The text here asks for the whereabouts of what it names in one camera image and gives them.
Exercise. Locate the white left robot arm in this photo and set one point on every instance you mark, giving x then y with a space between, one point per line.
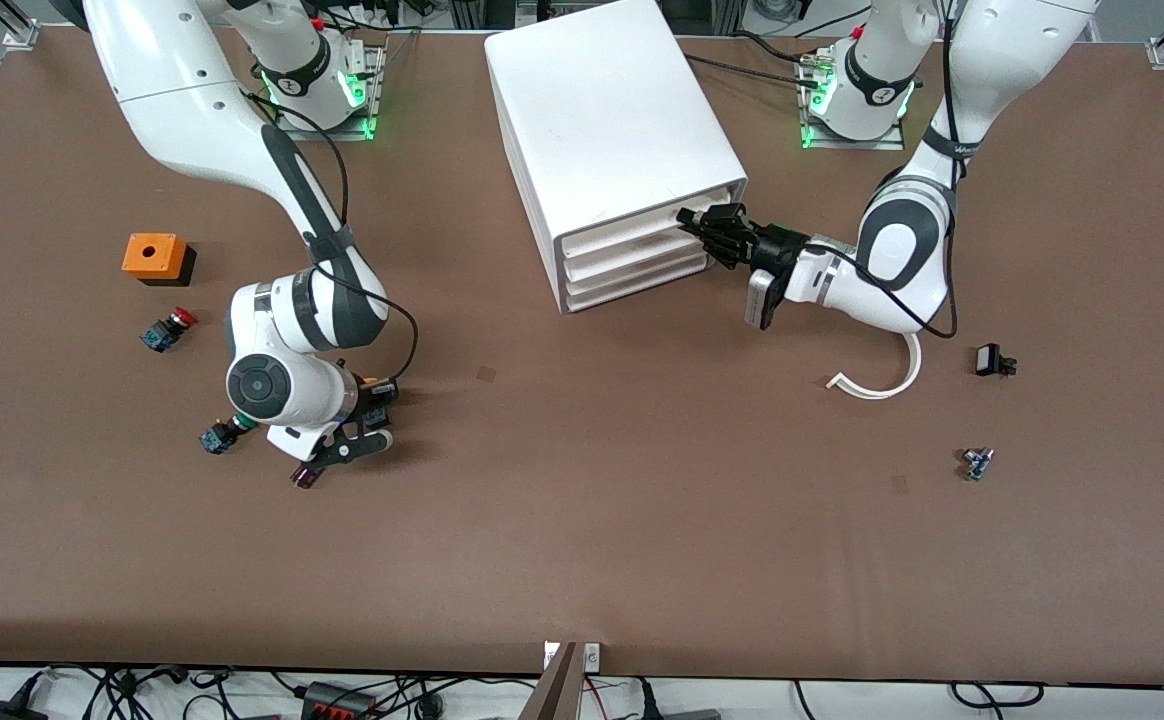
902 250

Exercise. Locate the black red power strip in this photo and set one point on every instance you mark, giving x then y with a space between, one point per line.
337 705

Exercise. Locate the small white bracket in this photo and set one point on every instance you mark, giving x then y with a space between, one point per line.
592 657

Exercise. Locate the dark brown cylindrical capacitor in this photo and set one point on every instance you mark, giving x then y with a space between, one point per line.
304 479

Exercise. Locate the brown wooden post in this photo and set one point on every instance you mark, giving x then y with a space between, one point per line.
554 695

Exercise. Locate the white curved plastic strip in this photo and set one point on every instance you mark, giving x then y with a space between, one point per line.
912 365

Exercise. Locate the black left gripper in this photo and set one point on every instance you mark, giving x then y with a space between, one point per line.
774 246

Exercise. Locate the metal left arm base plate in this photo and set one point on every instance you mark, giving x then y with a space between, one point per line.
852 145

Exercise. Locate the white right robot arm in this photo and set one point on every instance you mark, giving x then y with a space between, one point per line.
182 90

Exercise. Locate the black power plug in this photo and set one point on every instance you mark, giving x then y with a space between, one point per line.
2 712

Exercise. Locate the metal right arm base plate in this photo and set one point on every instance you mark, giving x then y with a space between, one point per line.
377 90

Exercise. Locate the small blue grey component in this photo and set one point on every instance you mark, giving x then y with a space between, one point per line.
977 463

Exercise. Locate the red push button switch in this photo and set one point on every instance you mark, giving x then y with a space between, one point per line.
167 330

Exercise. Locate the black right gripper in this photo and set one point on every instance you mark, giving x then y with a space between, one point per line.
374 404

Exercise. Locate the small black electrical component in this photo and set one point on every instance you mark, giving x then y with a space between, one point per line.
989 360

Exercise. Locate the orange button enclosure box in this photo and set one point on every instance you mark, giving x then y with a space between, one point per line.
152 255

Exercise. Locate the green push button switch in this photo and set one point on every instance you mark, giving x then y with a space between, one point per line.
217 438

